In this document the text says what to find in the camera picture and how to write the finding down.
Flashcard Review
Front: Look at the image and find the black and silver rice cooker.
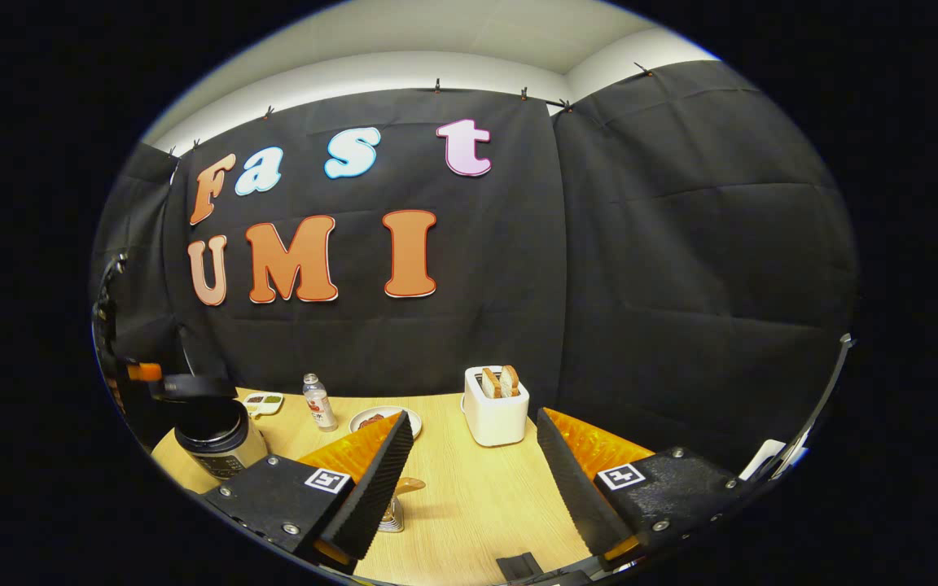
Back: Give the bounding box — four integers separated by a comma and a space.
151, 326, 270, 483

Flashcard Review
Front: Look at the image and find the white round plate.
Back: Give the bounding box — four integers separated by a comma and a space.
348, 405, 423, 441

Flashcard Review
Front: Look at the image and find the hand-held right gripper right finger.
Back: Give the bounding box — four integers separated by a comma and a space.
536, 407, 751, 571

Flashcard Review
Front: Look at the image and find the white toaster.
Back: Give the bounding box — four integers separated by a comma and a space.
461, 365, 531, 448

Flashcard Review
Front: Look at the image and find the black table bracket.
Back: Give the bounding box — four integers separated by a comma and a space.
495, 553, 545, 584

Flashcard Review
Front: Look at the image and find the clear water bottle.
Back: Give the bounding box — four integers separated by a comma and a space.
303, 373, 339, 432

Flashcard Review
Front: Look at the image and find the wire chopstick holder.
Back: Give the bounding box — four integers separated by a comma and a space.
378, 493, 407, 534

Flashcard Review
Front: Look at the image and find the black backdrop cloth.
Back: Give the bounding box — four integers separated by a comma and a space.
93, 61, 859, 473

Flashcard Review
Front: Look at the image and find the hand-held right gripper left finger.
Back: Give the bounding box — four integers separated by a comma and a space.
200, 411, 414, 575

